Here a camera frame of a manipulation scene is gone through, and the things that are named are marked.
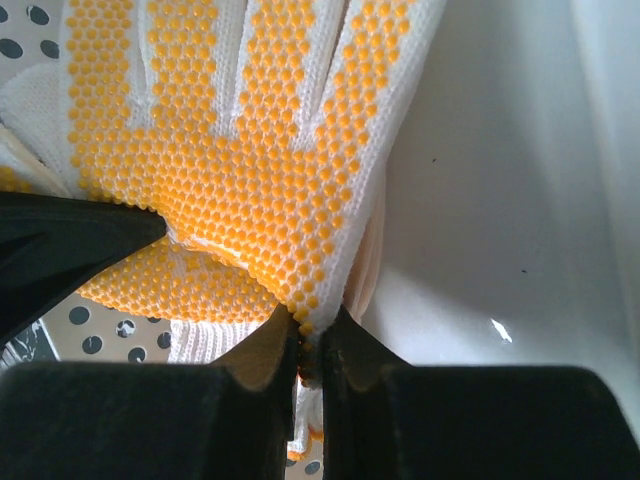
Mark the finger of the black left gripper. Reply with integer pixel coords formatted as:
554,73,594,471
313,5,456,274
1,192,166,344

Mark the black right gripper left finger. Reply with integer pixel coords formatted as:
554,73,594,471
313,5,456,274
1,307,298,479

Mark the white plastic storage basket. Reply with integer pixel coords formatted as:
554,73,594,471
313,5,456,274
0,0,640,480

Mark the orange dotted work glove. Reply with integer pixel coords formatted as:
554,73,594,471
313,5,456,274
57,0,449,351

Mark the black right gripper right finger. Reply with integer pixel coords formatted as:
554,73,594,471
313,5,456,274
321,310,639,479

